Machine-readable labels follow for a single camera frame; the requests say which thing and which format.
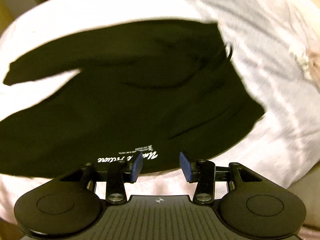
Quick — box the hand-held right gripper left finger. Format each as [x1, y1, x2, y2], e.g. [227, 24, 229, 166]
[59, 152, 145, 203]

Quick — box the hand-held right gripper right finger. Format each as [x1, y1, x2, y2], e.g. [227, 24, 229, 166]
[179, 151, 262, 203]

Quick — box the black garment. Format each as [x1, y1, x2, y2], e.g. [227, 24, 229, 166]
[0, 19, 267, 180]

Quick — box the striped grey pink blanket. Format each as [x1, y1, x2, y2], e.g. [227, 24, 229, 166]
[0, 0, 320, 240]

